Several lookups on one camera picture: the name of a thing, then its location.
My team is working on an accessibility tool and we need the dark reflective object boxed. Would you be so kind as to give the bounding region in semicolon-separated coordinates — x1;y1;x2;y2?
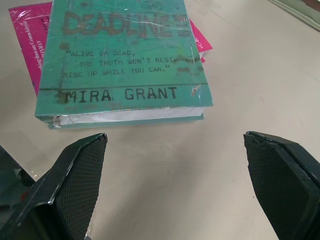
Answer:
0;144;36;208

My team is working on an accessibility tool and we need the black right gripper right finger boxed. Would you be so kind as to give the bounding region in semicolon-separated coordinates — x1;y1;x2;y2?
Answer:
243;130;320;240

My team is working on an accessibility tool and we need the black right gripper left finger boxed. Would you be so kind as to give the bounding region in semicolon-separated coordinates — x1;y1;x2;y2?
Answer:
0;133;108;240

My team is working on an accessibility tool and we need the pink paperback book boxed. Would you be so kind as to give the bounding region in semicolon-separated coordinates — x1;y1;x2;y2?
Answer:
8;1;213;98

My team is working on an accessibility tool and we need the green Deadline paperback book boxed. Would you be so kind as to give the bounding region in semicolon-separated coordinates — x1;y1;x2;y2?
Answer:
35;0;215;130

